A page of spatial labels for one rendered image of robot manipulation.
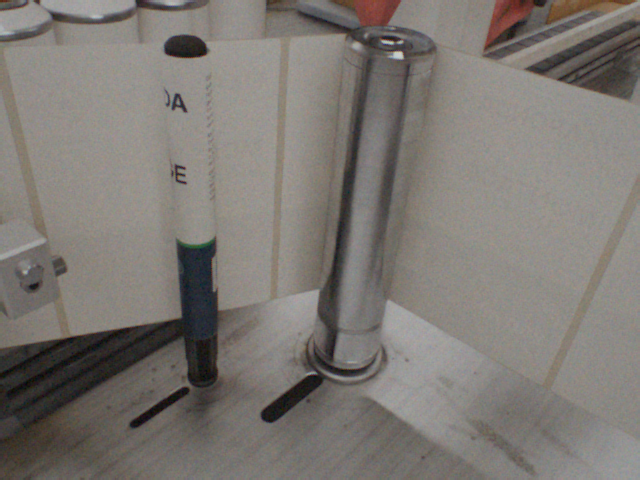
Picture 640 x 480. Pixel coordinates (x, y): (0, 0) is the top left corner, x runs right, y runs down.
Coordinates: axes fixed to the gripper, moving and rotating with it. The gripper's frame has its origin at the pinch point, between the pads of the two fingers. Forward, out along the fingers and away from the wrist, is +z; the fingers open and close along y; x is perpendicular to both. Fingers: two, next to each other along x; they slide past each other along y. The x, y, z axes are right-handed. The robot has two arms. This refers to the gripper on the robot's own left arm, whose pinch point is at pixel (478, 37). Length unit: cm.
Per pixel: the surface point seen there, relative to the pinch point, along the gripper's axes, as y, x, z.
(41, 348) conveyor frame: 5, -41, 40
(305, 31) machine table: -37.2, 13.9, 1.3
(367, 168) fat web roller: 20, -41, 23
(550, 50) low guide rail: 3.5, 12.7, -5.8
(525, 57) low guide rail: 3.6, 6.5, -1.7
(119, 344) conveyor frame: 5, -35, 40
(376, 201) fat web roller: 20, -40, 24
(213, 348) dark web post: 15, -39, 35
